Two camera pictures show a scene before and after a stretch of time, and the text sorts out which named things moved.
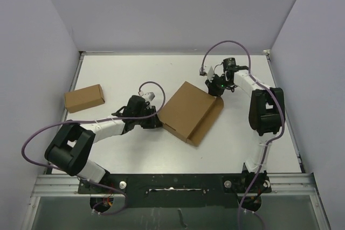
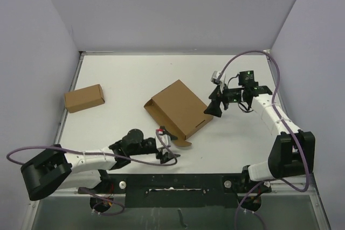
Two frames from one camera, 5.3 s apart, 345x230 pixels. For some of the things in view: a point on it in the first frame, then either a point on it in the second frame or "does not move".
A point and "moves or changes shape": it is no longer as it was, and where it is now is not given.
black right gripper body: x=218 y=85 -> x=230 y=96
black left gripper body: x=147 y=122 -> x=146 y=146
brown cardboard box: x=191 y=112 moves or changes shape
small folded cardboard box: x=75 y=100 does not move
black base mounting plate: x=178 y=190 does not move
